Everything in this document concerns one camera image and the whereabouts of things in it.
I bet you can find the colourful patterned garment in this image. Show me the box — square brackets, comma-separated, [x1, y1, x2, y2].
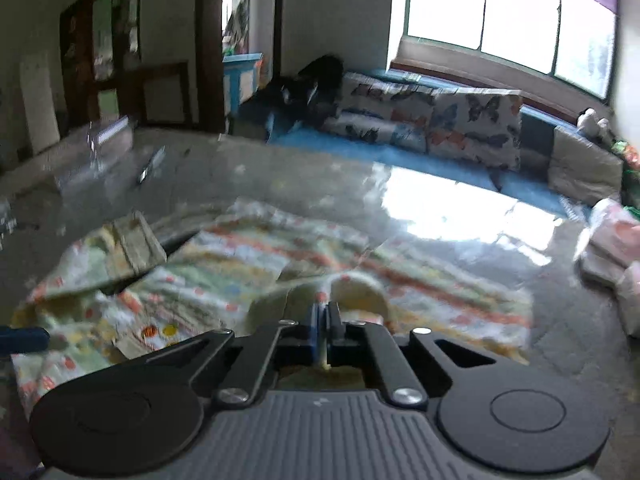
[12, 200, 533, 411]

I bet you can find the clear plastic container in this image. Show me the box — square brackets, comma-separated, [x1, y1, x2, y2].
[87, 116, 134, 172]

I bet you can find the white small fridge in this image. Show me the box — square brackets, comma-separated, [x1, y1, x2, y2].
[20, 51, 60, 155]

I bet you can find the black marker pen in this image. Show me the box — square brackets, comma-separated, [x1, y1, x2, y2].
[137, 146, 166, 185]

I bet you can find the tissue pack near white card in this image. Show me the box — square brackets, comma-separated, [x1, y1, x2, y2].
[615, 261, 640, 338]

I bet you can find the pink tissue pack behind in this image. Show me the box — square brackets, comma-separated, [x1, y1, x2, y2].
[578, 198, 639, 287]

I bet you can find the blue sofa bench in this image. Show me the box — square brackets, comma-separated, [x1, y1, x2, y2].
[234, 66, 626, 221]

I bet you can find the butterfly print cushion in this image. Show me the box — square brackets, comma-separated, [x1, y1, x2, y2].
[427, 88, 523, 171]

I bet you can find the butterfly print folded blanket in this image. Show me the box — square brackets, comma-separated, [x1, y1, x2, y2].
[321, 73, 435, 154]

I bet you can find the grey sofa cushion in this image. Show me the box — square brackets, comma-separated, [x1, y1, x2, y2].
[548, 127, 624, 206]

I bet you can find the black bag on sofa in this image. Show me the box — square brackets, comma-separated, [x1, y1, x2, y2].
[257, 54, 344, 120]

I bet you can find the blue white cabinet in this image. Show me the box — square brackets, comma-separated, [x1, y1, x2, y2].
[222, 53, 262, 115]

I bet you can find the white plush toy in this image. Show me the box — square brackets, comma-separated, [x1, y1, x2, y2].
[576, 108, 615, 148]

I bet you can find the window with green frame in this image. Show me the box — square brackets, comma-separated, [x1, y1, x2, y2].
[405, 0, 620, 100]

